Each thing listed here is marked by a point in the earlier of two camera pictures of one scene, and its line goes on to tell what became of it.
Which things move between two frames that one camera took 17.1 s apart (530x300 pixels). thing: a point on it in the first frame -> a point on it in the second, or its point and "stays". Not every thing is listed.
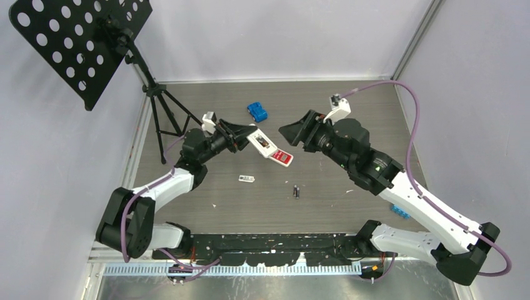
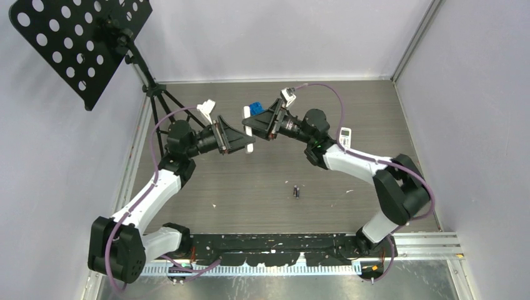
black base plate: [277, 250] stays
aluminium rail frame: [95, 270] stays
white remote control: [262, 143] -> [247, 113]
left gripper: [235, 135] stays
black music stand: [85, 41] stays
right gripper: [296, 132] -> [264, 124]
